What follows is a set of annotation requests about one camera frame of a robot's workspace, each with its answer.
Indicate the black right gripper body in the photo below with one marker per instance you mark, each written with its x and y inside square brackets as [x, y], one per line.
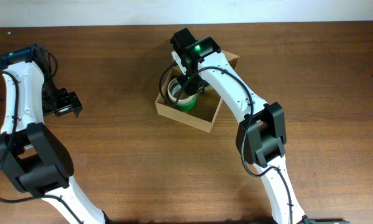
[191, 81]

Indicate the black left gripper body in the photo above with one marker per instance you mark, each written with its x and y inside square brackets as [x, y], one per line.
[58, 101]

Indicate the green tape roll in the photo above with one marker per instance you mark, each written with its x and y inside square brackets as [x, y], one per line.
[186, 105]

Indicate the cream masking tape roll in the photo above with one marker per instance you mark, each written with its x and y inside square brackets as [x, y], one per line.
[177, 95]

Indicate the brown cardboard box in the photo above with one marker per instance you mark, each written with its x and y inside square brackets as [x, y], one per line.
[203, 115]

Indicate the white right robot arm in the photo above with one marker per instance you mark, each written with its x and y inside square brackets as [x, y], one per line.
[261, 135]

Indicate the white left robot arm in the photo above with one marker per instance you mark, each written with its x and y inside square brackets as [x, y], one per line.
[34, 164]

